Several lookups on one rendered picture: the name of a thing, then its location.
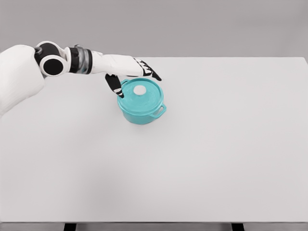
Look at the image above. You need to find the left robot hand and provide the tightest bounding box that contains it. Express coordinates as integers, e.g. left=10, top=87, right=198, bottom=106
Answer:
left=103, top=54, right=162, bottom=99

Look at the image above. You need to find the teal pot lid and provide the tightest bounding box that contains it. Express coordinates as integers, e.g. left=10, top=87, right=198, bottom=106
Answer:
left=117, top=77, right=165, bottom=115

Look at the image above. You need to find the teal pot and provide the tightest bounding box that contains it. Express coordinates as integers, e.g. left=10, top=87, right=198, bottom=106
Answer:
left=117, top=79, right=167, bottom=125

